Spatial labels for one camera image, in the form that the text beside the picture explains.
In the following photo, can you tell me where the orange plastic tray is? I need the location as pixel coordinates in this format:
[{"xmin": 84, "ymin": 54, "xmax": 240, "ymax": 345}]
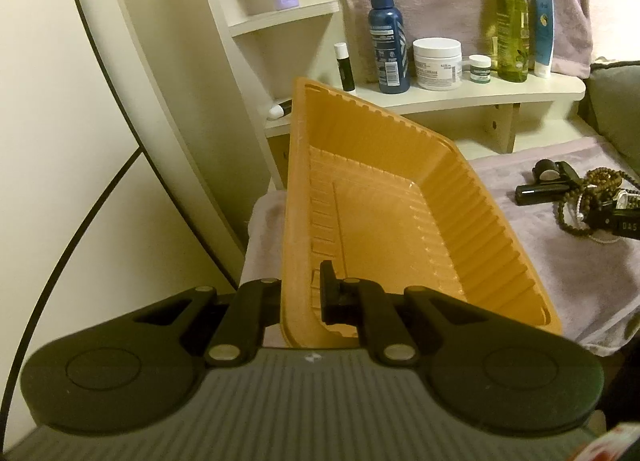
[{"xmin": 281, "ymin": 78, "xmax": 562, "ymax": 348}]

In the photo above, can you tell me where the black watch round face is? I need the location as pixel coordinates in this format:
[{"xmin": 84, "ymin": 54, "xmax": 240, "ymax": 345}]
[{"xmin": 514, "ymin": 159, "xmax": 582, "ymax": 206}]

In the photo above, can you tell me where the dark green bead necklace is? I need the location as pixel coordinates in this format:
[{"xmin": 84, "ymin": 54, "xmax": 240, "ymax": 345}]
[{"xmin": 555, "ymin": 166, "xmax": 640, "ymax": 237}]

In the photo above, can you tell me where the white pearl necklace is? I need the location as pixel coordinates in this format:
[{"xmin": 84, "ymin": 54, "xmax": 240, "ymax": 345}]
[{"xmin": 574, "ymin": 190, "xmax": 622, "ymax": 245}]

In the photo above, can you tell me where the silver face black watch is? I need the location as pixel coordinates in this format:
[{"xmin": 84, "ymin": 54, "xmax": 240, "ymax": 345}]
[{"xmin": 589, "ymin": 189, "xmax": 640, "ymax": 240}]

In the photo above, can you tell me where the dark pen with white tip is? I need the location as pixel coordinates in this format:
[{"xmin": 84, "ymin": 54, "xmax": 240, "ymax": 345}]
[{"xmin": 267, "ymin": 98, "xmax": 292, "ymax": 121}]

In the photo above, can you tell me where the mauve fleece table cloth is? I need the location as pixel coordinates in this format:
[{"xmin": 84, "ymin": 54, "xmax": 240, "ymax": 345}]
[{"xmin": 241, "ymin": 148, "xmax": 639, "ymax": 357}]

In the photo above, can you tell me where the black white lip balm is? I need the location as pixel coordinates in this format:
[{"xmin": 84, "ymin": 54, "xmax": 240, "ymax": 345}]
[{"xmin": 334, "ymin": 42, "xmax": 356, "ymax": 93}]

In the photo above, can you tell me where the white cream jar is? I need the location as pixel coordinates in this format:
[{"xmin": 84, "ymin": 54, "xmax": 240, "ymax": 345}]
[{"xmin": 412, "ymin": 38, "xmax": 462, "ymax": 91}]

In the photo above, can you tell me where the small green label jar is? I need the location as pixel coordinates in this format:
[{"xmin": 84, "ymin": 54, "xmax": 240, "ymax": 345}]
[{"xmin": 468, "ymin": 54, "xmax": 492, "ymax": 84}]

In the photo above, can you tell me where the cream corner shelf unit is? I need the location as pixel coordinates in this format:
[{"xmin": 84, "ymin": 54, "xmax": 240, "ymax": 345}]
[{"xmin": 60, "ymin": 0, "xmax": 587, "ymax": 287}]

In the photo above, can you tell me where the blue spray bottle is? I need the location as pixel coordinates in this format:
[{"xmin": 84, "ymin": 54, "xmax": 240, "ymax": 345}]
[{"xmin": 368, "ymin": 0, "xmax": 410, "ymax": 94}]

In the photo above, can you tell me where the grey cushion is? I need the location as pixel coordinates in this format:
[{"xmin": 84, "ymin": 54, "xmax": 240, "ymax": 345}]
[{"xmin": 585, "ymin": 60, "xmax": 640, "ymax": 174}]

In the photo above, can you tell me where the green olive spray bottle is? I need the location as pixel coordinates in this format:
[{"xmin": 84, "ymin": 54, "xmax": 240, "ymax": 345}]
[{"xmin": 496, "ymin": 0, "xmax": 529, "ymax": 83}]

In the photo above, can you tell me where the white blue tube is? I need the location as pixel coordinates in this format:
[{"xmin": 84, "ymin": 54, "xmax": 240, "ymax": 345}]
[{"xmin": 534, "ymin": 0, "xmax": 555, "ymax": 79}]

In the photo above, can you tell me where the black cable on wall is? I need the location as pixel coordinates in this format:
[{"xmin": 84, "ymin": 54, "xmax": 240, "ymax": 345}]
[{"xmin": 0, "ymin": 145, "xmax": 147, "ymax": 442}]

